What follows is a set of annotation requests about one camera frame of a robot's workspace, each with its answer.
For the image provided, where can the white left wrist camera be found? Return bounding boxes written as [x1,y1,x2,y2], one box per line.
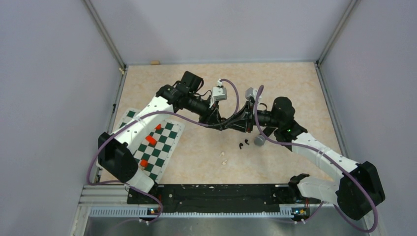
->
[211,86,227,102]

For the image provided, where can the wooden block in corner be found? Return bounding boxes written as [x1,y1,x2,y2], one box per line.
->
[150,60,160,65]

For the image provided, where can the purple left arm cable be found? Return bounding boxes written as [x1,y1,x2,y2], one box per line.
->
[86,78,240,226]

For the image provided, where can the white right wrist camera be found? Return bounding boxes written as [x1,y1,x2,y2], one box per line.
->
[245,87,258,101]

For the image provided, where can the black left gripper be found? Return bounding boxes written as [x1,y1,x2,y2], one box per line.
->
[186,93,223,130]

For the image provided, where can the red block at edge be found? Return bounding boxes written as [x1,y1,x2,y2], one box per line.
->
[139,160,148,168]

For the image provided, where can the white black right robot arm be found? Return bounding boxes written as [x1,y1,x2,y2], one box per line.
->
[225,97,386,220]

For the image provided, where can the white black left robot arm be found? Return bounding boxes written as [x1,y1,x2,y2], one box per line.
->
[97,71,254,203]

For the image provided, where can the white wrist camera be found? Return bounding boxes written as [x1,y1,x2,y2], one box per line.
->
[245,87,258,101]
[211,86,227,102]

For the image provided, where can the green white chessboard mat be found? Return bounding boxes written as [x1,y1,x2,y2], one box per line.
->
[132,119,185,183]

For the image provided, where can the red hexagonal block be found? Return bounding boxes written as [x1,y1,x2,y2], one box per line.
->
[145,135,157,146]

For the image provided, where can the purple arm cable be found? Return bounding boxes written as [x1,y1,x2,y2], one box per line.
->
[253,85,379,234]
[86,78,240,226]

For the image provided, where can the aluminium front rail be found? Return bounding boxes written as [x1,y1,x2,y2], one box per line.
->
[70,184,373,236]

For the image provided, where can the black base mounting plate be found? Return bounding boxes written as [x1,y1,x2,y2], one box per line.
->
[127,184,320,213]

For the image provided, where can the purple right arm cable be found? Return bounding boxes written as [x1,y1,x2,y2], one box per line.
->
[253,85,379,234]

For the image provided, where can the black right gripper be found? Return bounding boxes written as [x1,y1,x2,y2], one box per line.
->
[226,101,281,133]

